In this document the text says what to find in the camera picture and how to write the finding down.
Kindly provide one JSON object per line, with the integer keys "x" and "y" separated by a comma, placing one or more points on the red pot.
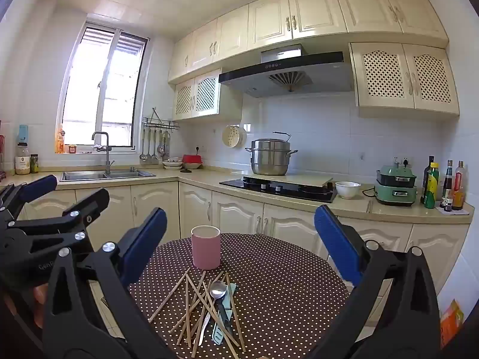
{"x": 192, "y": 161}

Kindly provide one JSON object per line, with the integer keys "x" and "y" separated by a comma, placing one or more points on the green bottle yellow cap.
{"x": 433, "y": 189}

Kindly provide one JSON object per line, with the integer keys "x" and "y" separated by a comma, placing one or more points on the cream board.
{"x": 310, "y": 180}

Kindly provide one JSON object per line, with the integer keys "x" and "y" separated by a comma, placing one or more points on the cream base cabinet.
{"x": 232, "y": 209}

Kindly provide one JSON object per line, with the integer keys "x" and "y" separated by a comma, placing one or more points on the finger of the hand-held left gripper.
{"x": 89, "y": 202}
{"x": 37, "y": 189}

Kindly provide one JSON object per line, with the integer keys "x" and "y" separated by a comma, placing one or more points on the wall utensil rack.
{"x": 161, "y": 121}

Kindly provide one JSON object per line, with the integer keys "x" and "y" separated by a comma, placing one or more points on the black gas stove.
{"x": 284, "y": 191}

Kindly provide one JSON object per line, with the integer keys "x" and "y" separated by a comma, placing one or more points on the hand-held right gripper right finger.
{"x": 336, "y": 241}

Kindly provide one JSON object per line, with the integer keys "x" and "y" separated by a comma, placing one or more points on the steel kitchen sink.
{"x": 86, "y": 175}

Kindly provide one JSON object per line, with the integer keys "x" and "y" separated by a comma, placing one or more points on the silver metal utensil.
{"x": 204, "y": 329}

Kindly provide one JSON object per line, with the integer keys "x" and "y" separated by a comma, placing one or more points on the white stacked bowls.
{"x": 172, "y": 164}

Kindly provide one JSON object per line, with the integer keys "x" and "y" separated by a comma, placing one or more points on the white bowl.
{"x": 348, "y": 190}

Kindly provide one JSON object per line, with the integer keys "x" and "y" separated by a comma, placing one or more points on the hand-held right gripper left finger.
{"x": 146, "y": 243}

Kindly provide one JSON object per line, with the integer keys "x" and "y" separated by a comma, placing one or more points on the steel steamer pot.
{"x": 271, "y": 157}

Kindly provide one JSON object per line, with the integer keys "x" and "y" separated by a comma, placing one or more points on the sauce jar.
{"x": 22, "y": 162}

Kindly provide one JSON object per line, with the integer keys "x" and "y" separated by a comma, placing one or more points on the dark glass bottle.
{"x": 426, "y": 175}

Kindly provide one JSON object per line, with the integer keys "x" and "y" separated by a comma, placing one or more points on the black range hood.
{"x": 299, "y": 71}

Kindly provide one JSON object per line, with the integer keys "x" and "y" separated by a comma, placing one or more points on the dark sauce bottle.
{"x": 447, "y": 187}

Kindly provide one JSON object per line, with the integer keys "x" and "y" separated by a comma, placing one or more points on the person's left hand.
{"x": 39, "y": 299}

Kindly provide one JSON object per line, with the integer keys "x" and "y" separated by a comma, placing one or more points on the steel faucet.
{"x": 108, "y": 157}

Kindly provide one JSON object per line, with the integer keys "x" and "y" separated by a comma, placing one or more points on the orange package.
{"x": 451, "y": 321}

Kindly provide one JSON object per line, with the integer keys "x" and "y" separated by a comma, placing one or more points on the metal cooking utensil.
{"x": 161, "y": 149}
{"x": 167, "y": 146}
{"x": 143, "y": 156}
{"x": 155, "y": 157}
{"x": 149, "y": 157}

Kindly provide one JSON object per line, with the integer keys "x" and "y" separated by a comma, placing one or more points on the pink mat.
{"x": 462, "y": 212}

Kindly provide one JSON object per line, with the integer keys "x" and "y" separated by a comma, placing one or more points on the small red lid jar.
{"x": 72, "y": 149}

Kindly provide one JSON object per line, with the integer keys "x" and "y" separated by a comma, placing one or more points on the metal spoon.
{"x": 217, "y": 290}

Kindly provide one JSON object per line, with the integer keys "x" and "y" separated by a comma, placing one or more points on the cream upper wall cabinet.
{"x": 318, "y": 11}

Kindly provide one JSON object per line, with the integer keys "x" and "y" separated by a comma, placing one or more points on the small green jar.
{"x": 34, "y": 164}

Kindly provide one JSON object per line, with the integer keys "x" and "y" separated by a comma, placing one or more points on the polka dot round table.
{"x": 280, "y": 288}

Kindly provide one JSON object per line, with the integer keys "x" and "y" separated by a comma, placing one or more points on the green electric cooker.
{"x": 396, "y": 194}

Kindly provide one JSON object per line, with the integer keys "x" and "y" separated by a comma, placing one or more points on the kitchen window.
{"x": 119, "y": 82}

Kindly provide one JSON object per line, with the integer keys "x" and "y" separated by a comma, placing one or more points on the pile of wooden chopsticks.
{"x": 187, "y": 306}

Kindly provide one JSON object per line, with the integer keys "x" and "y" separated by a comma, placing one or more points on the cream round steamer tray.
{"x": 232, "y": 136}

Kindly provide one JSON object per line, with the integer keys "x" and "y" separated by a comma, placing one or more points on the cream lattice door cabinet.
{"x": 205, "y": 93}
{"x": 404, "y": 74}

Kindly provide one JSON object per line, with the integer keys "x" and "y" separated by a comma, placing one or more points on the pink cup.
{"x": 205, "y": 250}

